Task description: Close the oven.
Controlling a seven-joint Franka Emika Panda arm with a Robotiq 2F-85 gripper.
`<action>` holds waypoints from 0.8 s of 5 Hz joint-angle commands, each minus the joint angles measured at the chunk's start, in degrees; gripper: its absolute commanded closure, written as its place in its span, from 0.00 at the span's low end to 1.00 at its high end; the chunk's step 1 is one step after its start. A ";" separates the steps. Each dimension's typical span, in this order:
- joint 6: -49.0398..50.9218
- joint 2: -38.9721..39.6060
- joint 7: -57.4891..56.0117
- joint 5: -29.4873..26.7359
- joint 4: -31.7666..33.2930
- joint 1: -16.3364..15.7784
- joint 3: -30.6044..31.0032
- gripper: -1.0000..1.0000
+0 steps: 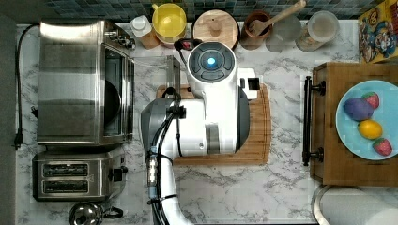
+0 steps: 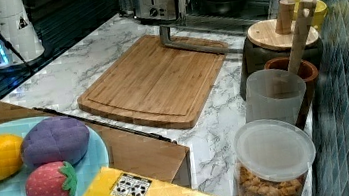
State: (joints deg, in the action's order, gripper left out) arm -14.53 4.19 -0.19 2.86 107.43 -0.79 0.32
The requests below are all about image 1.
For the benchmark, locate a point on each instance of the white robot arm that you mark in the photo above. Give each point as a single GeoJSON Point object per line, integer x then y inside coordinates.
{"type": "Point", "coordinates": [216, 121]}

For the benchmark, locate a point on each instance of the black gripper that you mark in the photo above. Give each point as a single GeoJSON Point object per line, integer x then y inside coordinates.
{"type": "Point", "coordinates": [187, 44]}

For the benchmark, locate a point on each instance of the cereal box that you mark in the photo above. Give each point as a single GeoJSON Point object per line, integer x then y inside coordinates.
{"type": "Point", "coordinates": [378, 34]}

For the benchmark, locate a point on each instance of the wooden cutting board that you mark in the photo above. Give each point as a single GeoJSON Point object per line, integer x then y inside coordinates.
{"type": "Point", "coordinates": [255, 150]}

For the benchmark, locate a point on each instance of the stainless steel toaster oven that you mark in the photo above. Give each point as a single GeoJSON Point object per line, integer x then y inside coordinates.
{"type": "Point", "coordinates": [85, 84]}

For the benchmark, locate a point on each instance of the toy strawberry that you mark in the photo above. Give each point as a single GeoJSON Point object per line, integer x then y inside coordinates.
{"type": "Point", "coordinates": [372, 98]}
{"type": "Point", "coordinates": [382, 147]}

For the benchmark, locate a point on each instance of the yellow toy lemon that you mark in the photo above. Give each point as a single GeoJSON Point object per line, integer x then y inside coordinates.
{"type": "Point", "coordinates": [370, 129]}

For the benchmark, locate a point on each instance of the wooden spatula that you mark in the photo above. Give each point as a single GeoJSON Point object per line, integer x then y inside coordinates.
{"type": "Point", "coordinates": [275, 17]}

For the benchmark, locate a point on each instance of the purple toy fruit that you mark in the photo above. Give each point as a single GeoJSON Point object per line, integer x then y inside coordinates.
{"type": "Point", "coordinates": [358, 109]}

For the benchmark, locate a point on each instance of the glass oven door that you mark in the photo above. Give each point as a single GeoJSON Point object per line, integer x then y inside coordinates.
{"type": "Point", "coordinates": [158, 70]}

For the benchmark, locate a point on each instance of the white capped bottle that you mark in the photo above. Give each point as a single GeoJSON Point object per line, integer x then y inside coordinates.
{"type": "Point", "coordinates": [143, 30]}

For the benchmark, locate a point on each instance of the white lid jar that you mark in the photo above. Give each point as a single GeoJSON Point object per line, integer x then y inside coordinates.
{"type": "Point", "coordinates": [321, 28]}

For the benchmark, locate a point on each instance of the wooden lid canister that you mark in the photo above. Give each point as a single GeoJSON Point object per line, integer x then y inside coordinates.
{"type": "Point", "coordinates": [218, 26]}

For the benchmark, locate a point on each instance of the lower toy strawberry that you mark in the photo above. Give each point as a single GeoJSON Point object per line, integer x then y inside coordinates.
{"type": "Point", "coordinates": [382, 147]}

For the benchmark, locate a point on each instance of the light blue plate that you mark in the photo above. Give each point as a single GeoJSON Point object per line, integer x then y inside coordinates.
{"type": "Point", "coordinates": [385, 114]}

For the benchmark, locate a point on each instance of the upper toy strawberry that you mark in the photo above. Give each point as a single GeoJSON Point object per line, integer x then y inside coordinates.
{"type": "Point", "coordinates": [372, 98]}

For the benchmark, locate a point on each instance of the yellow pitcher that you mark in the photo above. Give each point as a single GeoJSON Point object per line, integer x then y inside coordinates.
{"type": "Point", "coordinates": [169, 22]}

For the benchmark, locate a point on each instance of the brown utensil holder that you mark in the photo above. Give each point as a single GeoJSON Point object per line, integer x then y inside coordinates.
{"type": "Point", "coordinates": [247, 40]}

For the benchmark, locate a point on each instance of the clear glass jar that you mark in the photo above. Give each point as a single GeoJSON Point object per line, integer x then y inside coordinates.
{"type": "Point", "coordinates": [283, 34]}

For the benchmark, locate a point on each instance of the wooden tray with handle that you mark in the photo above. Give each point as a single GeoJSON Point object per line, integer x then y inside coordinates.
{"type": "Point", "coordinates": [323, 151]}

